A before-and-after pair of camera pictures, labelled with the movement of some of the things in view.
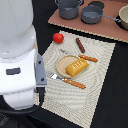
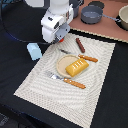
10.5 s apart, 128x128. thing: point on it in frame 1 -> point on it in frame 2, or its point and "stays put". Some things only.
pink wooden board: [106, 27] stays put
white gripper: [20, 76] -> [56, 24]
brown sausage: [80, 45] stays put
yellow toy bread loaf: [77, 67] stays put
